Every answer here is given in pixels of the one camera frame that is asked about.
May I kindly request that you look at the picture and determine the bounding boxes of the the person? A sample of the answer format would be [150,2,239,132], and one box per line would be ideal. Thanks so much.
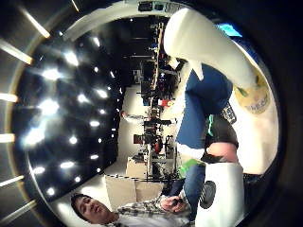
[70,187,194,227]

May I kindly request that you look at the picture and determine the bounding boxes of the red and white box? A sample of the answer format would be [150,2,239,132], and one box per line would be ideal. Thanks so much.
[157,98,174,109]

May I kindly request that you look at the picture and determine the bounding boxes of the row of desks with equipment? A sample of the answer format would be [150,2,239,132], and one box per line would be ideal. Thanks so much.
[132,18,182,184]

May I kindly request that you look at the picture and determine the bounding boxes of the group of ceiling lights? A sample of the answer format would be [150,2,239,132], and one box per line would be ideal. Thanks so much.
[21,35,118,197]

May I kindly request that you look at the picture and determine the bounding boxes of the blue lit screen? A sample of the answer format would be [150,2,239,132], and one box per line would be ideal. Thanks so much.
[217,23,243,39]

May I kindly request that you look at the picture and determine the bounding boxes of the black white patterned marker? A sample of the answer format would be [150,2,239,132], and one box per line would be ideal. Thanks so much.
[221,103,238,125]

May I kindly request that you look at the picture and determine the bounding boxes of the small black device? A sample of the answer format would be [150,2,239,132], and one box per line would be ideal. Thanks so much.
[169,196,185,206]

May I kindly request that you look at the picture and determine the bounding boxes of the green strap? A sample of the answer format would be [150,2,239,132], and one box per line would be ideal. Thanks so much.
[178,158,205,178]

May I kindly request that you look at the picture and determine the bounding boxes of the beige partition panel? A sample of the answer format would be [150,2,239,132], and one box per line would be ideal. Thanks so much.
[104,173,164,212]

